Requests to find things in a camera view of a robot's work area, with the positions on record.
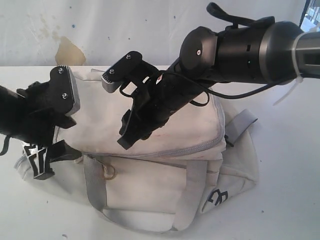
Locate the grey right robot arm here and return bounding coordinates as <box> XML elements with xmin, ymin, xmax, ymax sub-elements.
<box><xmin>115</xmin><ymin>21</ymin><xmax>320</xmax><ymax>149</ymax></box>

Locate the metal zipper pull ring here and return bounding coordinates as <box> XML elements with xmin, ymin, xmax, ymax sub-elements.
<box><xmin>98</xmin><ymin>159</ymin><xmax>117</xmax><ymax>181</ymax></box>

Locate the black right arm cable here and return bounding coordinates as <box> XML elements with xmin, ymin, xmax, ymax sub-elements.
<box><xmin>119</xmin><ymin>2</ymin><xmax>276</xmax><ymax>108</ymax></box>

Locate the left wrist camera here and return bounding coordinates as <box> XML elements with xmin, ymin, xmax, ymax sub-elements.
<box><xmin>48</xmin><ymin>65</ymin><xmax>80</xmax><ymax>117</ymax></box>

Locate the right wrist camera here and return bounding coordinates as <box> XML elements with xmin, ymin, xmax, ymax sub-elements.
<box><xmin>101</xmin><ymin>51</ymin><xmax>161</xmax><ymax>101</ymax></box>

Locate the white fabric backpack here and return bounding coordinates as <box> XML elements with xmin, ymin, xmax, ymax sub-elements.
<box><xmin>14</xmin><ymin>67</ymin><xmax>259</xmax><ymax>233</ymax></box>

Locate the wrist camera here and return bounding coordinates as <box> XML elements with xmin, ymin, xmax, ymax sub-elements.
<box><xmin>101</xmin><ymin>51</ymin><xmax>161</xmax><ymax>101</ymax></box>
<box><xmin>48</xmin><ymin>65</ymin><xmax>80</xmax><ymax>117</ymax></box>

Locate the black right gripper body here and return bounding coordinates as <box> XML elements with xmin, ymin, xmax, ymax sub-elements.
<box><xmin>119</xmin><ymin>70</ymin><xmax>208</xmax><ymax>140</ymax></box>

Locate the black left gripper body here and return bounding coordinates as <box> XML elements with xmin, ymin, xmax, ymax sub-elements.
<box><xmin>0</xmin><ymin>81</ymin><xmax>76</xmax><ymax>147</ymax></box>

